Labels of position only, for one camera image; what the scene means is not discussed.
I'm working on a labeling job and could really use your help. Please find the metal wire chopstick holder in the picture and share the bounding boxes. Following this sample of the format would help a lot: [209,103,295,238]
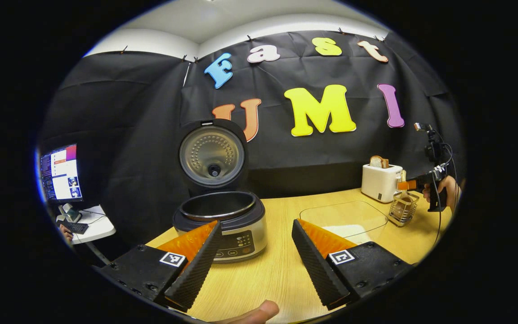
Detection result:
[387,191,420,227]

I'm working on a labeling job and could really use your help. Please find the white toaster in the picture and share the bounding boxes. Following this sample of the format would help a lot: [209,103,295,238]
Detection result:
[361,163,403,203]

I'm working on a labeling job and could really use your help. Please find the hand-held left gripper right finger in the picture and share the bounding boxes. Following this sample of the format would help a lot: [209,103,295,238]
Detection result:
[291,219,415,311]

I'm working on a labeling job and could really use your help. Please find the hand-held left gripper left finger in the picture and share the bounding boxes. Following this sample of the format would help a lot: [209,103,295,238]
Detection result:
[99,220,223,312]

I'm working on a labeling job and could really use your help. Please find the computer monitor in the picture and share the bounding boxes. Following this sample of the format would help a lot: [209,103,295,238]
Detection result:
[40,144,83,203]

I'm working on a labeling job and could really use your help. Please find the black backdrop cloth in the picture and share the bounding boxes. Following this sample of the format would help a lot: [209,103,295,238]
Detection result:
[39,31,466,252]

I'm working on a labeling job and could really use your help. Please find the silver black rice cooker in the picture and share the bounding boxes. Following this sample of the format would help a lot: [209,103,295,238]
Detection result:
[172,119,268,264]

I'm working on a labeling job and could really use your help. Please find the clear glass dish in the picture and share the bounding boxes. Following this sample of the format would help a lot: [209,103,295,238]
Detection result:
[299,200,389,246]

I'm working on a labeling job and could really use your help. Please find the black keyboard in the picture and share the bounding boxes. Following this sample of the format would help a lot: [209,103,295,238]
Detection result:
[57,219,89,234]

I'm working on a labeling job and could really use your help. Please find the white side table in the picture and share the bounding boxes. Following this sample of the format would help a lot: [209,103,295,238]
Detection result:
[56,205,116,266]

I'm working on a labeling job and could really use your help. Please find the thin black desk cable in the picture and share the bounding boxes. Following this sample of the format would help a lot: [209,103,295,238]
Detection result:
[81,208,107,225]

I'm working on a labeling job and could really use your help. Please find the small white desk device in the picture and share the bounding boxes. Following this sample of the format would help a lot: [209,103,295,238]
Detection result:
[59,202,82,223]

